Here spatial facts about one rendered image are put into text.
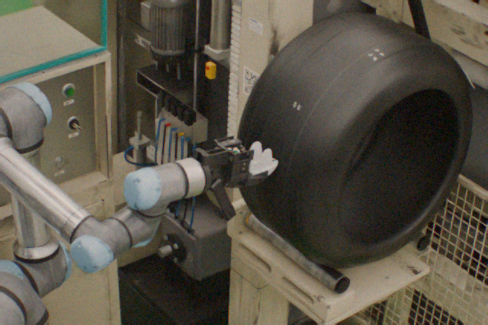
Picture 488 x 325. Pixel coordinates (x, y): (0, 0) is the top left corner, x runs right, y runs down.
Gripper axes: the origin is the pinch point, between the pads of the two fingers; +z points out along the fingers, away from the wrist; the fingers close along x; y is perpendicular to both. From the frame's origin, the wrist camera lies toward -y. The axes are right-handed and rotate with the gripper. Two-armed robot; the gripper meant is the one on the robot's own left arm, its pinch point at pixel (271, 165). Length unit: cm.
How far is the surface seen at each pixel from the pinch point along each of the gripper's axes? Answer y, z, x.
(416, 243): -28, 45, -9
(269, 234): -30.3, 17.0, 14.9
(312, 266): -30.5, 17.1, -1.1
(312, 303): -40.0, 17.3, -3.3
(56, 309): -72, -18, 59
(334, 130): 11.3, 6.8, -9.6
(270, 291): -60, 33, 27
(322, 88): 17.6, 8.5, -2.7
